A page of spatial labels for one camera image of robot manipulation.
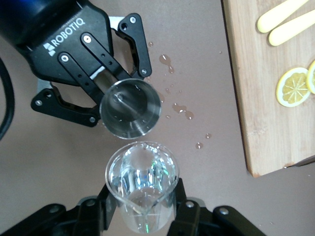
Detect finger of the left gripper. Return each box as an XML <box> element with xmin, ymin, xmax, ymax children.
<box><xmin>80</xmin><ymin>13</ymin><xmax>153</xmax><ymax>83</ymax></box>
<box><xmin>31</xmin><ymin>52</ymin><xmax>105</xmax><ymax>128</ymax></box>

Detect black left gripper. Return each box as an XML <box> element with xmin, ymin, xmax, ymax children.
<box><xmin>0</xmin><ymin>0</ymin><xmax>114</xmax><ymax>87</ymax></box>

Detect yellow plastic fork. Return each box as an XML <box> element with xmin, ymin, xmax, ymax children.
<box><xmin>268</xmin><ymin>8</ymin><xmax>315</xmax><ymax>47</ymax></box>

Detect spilled liquid drops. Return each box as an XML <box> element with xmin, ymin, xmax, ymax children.
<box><xmin>147</xmin><ymin>41</ymin><xmax>212</xmax><ymax>150</ymax></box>

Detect yellow plastic knife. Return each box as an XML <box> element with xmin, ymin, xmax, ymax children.
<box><xmin>257</xmin><ymin>0</ymin><xmax>311</xmax><ymax>34</ymax></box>

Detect wooden cutting board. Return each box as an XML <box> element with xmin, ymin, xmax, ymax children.
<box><xmin>221</xmin><ymin>0</ymin><xmax>315</xmax><ymax>178</ymax></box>

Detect steel double-cone jigger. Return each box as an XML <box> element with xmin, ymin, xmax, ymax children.
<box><xmin>93</xmin><ymin>71</ymin><xmax>162</xmax><ymax>140</ymax></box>

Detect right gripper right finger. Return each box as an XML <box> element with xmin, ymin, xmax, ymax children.
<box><xmin>169</xmin><ymin>178</ymin><xmax>267</xmax><ymax>236</ymax></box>

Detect clear glass shaker cup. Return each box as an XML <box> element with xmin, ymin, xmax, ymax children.
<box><xmin>105</xmin><ymin>141</ymin><xmax>179</xmax><ymax>234</ymax></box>

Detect yellow lemon slice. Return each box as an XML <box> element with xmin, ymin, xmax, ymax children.
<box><xmin>306</xmin><ymin>60</ymin><xmax>315</xmax><ymax>95</ymax></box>
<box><xmin>275</xmin><ymin>67</ymin><xmax>311</xmax><ymax>108</ymax></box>

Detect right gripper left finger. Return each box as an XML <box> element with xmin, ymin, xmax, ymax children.
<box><xmin>0</xmin><ymin>183</ymin><xmax>117</xmax><ymax>236</ymax></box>

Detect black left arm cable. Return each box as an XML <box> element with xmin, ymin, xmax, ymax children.
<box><xmin>0</xmin><ymin>58</ymin><xmax>15</xmax><ymax>141</ymax></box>

